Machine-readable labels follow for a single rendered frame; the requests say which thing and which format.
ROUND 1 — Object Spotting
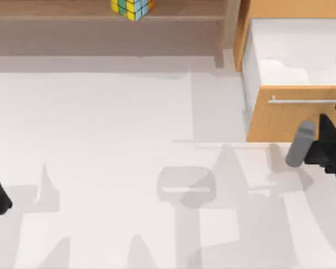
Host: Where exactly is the pale grey rounded box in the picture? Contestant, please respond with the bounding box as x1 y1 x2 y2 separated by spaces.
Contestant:
284 120 317 169

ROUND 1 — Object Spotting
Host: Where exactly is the pale wooden drawer front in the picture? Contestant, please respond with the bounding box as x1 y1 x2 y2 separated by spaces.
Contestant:
245 85 336 143

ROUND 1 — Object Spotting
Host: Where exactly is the white pulled-out drawer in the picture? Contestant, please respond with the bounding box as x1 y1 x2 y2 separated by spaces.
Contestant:
241 17 336 121

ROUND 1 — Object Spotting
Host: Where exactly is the multicoloured puzzle cube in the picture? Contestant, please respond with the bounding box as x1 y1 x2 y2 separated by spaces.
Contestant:
110 0 156 22

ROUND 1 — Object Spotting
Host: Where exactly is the wooden open shelf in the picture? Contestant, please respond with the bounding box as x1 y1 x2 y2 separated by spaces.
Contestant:
0 0 234 68

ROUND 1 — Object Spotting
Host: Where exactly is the long metal drawer handle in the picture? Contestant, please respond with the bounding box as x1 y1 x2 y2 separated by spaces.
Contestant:
268 95 336 105

